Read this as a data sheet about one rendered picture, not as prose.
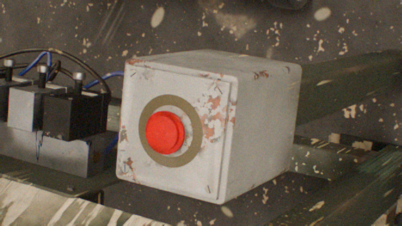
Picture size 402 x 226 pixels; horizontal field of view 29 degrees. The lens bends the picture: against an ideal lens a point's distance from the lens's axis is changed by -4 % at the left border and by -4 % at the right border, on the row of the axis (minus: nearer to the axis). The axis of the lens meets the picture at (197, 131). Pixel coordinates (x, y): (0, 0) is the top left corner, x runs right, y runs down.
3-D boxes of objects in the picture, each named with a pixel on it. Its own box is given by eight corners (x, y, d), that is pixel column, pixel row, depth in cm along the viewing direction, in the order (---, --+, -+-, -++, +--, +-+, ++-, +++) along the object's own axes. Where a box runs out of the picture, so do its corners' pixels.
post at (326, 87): (418, 52, 153) (277, 86, 88) (413, 82, 155) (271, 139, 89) (389, 48, 156) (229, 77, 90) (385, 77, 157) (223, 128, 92)
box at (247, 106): (306, 64, 86) (235, 77, 70) (292, 170, 88) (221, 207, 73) (208, 47, 91) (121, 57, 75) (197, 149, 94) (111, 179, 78)
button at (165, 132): (194, 112, 73) (183, 115, 71) (189, 155, 74) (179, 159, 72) (157, 104, 75) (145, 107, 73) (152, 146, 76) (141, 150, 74)
